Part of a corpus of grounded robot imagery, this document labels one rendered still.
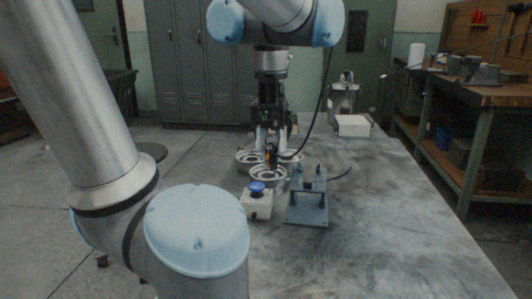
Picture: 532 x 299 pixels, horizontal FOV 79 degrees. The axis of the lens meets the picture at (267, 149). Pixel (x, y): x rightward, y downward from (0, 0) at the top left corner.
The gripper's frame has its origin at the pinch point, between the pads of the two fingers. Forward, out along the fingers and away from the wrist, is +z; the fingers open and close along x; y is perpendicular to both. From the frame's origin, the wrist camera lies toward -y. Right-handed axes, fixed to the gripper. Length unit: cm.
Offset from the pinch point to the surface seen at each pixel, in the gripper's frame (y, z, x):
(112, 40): -322, -8, -256
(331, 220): 5.6, 13.1, 14.9
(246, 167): -14.6, 10.7, -9.9
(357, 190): -10.0, 13.0, 22.0
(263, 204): 8.2, 9.0, -0.6
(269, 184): -4.3, 10.4, -1.2
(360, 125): -86, 18, 30
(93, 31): -321, -19, -280
